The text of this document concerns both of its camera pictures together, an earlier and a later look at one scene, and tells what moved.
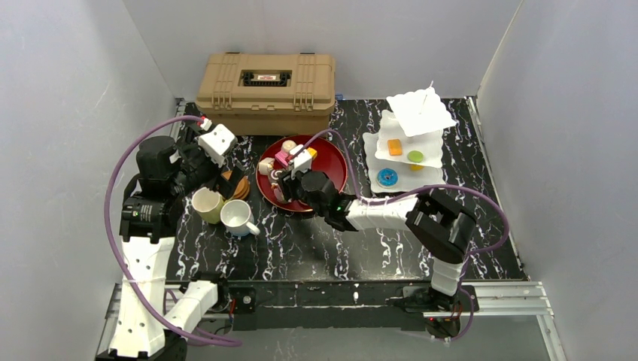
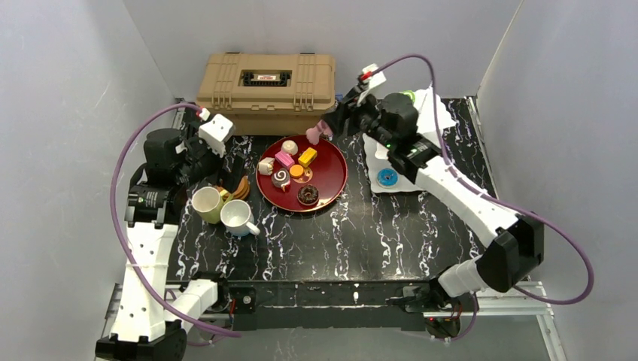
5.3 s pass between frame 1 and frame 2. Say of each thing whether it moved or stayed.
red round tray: stayed
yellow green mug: stayed
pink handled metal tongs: moved
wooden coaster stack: stayed
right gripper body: moved
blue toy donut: stayed
